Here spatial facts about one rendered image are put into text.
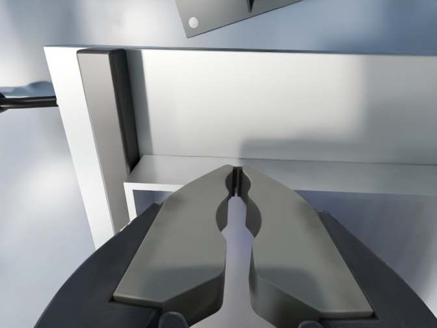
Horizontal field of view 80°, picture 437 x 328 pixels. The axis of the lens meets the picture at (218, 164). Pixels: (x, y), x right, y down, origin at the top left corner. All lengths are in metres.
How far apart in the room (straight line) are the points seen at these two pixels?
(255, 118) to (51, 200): 1.45
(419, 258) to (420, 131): 0.10
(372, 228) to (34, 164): 1.41
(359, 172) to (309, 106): 0.05
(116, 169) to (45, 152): 1.26
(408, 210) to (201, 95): 0.16
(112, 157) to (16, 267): 1.90
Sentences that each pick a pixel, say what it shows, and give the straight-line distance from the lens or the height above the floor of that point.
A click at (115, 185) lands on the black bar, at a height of 0.90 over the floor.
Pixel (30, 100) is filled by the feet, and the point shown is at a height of 0.10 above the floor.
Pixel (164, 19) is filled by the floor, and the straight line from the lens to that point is 1.06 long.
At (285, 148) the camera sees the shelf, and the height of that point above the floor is 0.88.
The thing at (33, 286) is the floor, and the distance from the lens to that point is 2.12.
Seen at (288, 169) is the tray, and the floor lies 0.89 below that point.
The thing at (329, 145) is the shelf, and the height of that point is 0.88.
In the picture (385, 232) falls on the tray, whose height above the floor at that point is 0.88.
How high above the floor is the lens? 1.03
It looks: 63 degrees down
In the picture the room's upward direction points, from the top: 173 degrees counter-clockwise
